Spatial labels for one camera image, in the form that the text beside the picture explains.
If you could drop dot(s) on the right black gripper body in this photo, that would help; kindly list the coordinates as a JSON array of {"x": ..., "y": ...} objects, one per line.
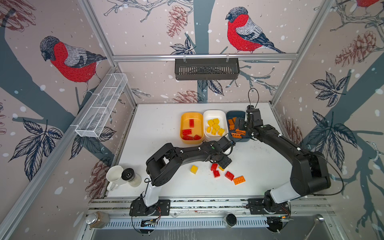
[{"x": 244, "y": 125}]

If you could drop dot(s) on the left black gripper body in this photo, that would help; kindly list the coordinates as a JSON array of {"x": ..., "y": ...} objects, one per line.
[{"x": 223, "y": 160}]

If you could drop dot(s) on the orange lego brick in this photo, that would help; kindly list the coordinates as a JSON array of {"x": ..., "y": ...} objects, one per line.
[
  {"x": 239, "y": 180},
  {"x": 231, "y": 125}
]

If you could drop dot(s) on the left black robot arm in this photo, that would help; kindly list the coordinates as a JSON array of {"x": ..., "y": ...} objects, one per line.
[{"x": 165, "y": 162}]

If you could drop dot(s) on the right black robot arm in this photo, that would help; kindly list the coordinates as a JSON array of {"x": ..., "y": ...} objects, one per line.
[{"x": 309, "y": 172}]

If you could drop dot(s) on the dark teal plastic container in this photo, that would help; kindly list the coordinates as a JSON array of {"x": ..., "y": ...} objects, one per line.
[{"x": 239, "y": 134}]

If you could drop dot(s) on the white plastic container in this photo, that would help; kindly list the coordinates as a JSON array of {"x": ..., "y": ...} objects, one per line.
[{"x": 215, "y": 114}]

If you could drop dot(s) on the yellow plastic container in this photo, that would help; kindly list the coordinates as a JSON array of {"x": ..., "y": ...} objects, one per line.
[{"x": 192, "y": 128}]

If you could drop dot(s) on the small black lidded cup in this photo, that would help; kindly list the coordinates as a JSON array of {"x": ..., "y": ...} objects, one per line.
[{"x": 131, "y": 177}]

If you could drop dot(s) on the white ceramic mug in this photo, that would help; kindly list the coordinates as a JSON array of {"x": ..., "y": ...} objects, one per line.
[{"x": 114, "y": 177}]

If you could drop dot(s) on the small glass jar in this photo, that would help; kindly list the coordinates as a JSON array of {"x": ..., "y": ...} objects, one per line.
[{"x": 97, "y": 220}]

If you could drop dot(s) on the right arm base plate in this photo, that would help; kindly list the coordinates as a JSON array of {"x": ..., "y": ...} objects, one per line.
[{"x": 263, "y": 207}]

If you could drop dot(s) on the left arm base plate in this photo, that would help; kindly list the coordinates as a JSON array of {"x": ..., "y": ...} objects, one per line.
[{"x": 139, "y": 209}]

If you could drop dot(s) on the white mesh wire tray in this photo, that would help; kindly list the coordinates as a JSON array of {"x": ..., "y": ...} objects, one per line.
[{"x": 97, "y": 115}]

